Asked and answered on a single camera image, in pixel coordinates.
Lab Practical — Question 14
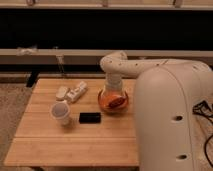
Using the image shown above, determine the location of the white sponge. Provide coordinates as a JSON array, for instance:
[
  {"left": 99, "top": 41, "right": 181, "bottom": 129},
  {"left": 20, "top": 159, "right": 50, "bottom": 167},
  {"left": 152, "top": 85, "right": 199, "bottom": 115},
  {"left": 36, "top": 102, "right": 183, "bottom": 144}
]
[{"left": 56, "top": 86, "right": 69, "bottom": 100}]

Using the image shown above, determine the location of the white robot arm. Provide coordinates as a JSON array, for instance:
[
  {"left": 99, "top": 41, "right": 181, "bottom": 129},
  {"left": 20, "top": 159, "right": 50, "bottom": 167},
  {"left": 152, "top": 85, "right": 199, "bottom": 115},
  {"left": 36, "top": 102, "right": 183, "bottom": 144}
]
[{"left": 100, "top": 51, "right": 213, "bottom": 171}]

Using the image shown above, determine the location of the orange bowl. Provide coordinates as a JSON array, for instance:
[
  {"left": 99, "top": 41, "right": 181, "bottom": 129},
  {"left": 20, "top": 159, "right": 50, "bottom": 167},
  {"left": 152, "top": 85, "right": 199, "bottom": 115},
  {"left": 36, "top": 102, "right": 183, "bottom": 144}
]
[{"left": 98, "top": 89, "right": 129, "bottom": 114}]

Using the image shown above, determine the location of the brown object in bowl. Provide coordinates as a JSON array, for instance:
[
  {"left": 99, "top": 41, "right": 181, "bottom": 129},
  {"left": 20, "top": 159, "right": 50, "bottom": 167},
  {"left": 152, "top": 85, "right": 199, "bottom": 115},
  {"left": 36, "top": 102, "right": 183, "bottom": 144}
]
[{"left": 109, "top": 97, "right": 125, "bottom": 108}]

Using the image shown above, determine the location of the white rectangular package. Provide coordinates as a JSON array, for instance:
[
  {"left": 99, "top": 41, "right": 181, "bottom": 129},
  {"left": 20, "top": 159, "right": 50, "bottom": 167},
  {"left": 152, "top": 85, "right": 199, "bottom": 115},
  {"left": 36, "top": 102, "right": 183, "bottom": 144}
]
[{"left": 66, "top": 81, "right": 87, "bottom": 103}]

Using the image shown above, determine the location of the black rectangular block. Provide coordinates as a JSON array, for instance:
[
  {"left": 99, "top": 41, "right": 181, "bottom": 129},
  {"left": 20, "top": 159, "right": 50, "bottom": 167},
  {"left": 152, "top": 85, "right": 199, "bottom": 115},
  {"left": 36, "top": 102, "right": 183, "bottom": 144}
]
[{"left": 79, "top": 112, "right": 101, "bottom": 123}]

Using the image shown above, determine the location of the black cable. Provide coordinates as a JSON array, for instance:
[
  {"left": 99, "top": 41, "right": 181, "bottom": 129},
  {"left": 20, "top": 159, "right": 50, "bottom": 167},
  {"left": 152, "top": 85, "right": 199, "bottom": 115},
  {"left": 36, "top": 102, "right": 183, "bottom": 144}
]
[{"left": 192, "top": 99, "right": 213, "bottom": 169}]

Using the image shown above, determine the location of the wooden rail beam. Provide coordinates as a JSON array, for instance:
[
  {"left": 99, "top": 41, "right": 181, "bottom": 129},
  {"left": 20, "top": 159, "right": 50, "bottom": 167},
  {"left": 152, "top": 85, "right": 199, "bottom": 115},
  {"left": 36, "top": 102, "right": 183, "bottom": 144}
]
[{"left": 0, "top": 49, "right": 213, "bottom": 65}]

